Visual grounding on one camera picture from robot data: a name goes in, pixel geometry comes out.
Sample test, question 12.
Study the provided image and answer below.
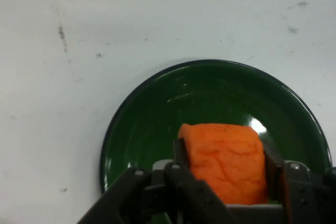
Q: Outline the green round plate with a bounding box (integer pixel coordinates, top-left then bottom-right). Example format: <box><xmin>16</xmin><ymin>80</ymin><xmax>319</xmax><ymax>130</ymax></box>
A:
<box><xmin>99</xmin><ymin>59</ymin><xmax>332</xmax><ymax>224</ymax></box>

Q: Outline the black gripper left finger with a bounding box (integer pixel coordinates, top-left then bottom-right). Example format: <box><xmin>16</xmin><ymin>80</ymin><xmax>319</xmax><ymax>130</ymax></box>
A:
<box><xmin>77</xmin><ymin>138</ymin><xmax>237</xmax><ymax>224</ymax></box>

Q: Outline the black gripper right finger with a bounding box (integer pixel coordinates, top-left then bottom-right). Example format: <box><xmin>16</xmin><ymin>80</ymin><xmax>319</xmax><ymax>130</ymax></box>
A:
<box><xmin>261</xmin><ymin>141</ymin><xmax>336</xmax><ymax>224</ymax></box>

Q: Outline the orange carrot chunk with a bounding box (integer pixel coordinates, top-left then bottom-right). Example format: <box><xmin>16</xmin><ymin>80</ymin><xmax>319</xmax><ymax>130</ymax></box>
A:
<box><xmin>177</xmin><ymin>122</ymin><xmax>269</xmax><ymax>206</ymax></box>

